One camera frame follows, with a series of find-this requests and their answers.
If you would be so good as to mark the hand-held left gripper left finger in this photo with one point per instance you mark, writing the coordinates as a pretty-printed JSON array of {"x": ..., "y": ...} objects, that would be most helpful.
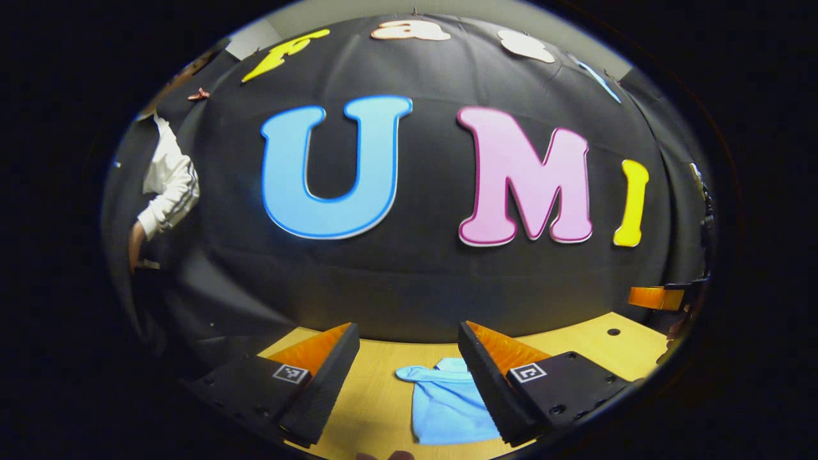
[{"x": 326, "y": 390}]

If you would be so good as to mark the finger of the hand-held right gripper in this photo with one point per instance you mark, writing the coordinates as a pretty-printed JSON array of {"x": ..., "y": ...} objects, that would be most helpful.
[{"x": 652, "y": 298}]

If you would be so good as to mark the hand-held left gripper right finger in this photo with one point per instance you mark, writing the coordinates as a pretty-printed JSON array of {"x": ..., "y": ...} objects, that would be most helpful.
[{"x": 486, "y": 390}]

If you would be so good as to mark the light blue T-shirt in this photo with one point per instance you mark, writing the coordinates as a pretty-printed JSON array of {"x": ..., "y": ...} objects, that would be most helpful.
[{"x": 441, "y": 402}]

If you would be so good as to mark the black backdrop cloth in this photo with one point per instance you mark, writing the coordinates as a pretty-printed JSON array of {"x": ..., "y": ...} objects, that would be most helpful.
[{"x": 422, "y": 281}]

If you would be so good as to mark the red clip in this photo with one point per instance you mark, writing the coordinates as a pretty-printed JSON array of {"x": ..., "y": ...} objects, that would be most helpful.
[{"x": 199, "y": 96}]

